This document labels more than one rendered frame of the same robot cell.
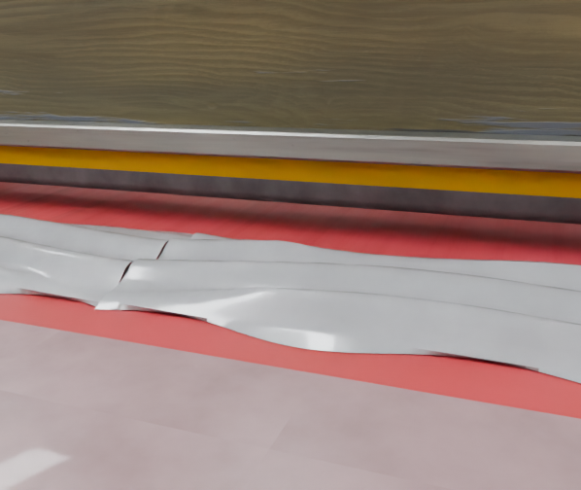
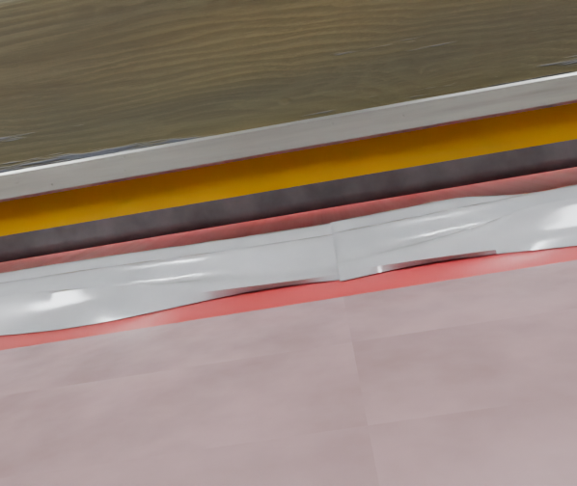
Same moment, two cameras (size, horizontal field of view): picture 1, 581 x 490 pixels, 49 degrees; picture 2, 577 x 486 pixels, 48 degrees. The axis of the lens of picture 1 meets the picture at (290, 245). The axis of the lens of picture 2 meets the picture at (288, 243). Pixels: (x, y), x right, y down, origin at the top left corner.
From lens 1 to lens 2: 13 cm
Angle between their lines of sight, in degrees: 20
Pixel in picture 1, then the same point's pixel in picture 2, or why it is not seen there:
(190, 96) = (257, 96)
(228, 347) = (572, 255)
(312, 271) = (542, 198)
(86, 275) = (285, 260)
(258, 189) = (339, 191)
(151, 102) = (206, 113)
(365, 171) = (457, 144)
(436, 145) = (559, 82)
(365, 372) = not seen: outside the picture
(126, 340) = (445, 281)
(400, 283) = not seen: outside the picture
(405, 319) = not seen: outside the picture
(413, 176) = (508, 137)
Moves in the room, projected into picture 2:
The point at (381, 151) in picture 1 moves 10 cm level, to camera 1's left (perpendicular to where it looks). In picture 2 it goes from (503, 100) to (235, 186)
